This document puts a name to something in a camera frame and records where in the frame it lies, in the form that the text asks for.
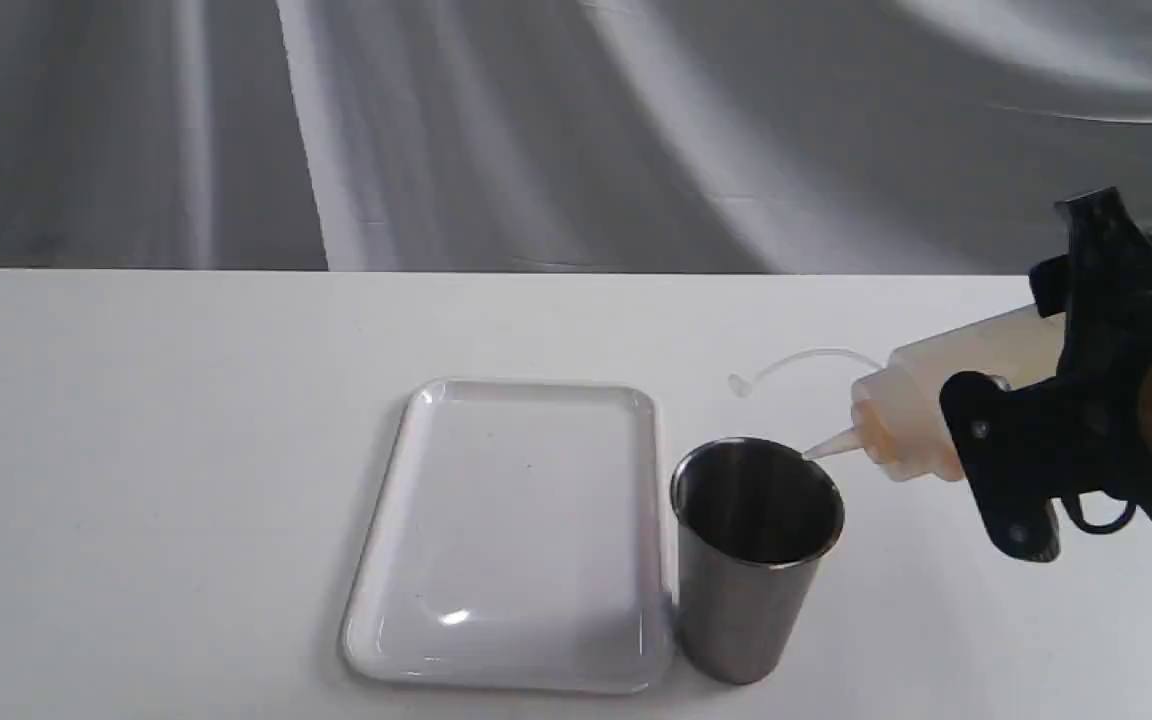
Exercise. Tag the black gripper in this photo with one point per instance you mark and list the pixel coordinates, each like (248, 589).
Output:
(1022, 449)

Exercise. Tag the translucent squeeze bottle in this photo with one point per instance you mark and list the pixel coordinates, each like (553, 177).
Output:
(896, 417)

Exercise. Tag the stainless steel cup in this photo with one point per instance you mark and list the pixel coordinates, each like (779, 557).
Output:
(754, 520)

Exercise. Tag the grey backdrop cloth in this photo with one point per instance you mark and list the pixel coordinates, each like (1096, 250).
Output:
(803, 137)

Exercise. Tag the white plastic tray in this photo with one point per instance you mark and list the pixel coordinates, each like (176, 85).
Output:
(516, 543)

